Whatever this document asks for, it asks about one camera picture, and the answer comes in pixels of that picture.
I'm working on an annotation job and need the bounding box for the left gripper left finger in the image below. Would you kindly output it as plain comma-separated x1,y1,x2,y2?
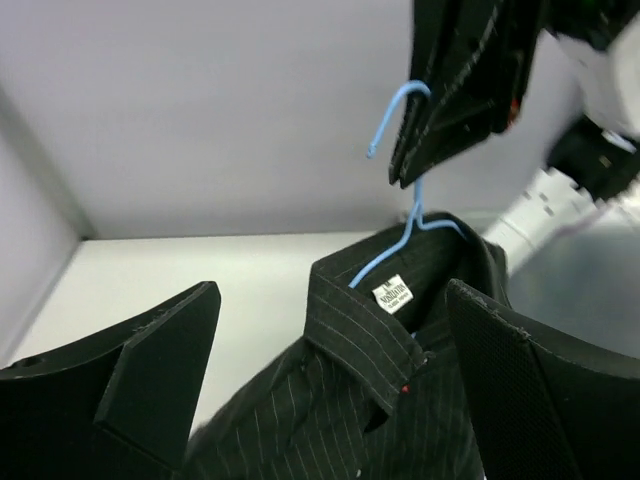
1,281,221,479

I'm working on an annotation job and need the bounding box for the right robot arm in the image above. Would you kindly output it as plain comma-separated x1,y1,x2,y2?
389,1,639,270

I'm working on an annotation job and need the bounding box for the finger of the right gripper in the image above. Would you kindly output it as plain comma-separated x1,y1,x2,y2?
397,0,549,188
389,0,460,175

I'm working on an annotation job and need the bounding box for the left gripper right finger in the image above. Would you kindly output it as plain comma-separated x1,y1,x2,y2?
446,280,639,480

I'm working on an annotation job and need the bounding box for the black pinstriped shirt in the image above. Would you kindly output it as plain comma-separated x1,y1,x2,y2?
182,213,507,480

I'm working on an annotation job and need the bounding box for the light blue hanger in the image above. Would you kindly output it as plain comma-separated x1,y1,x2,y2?
347,80,471,341

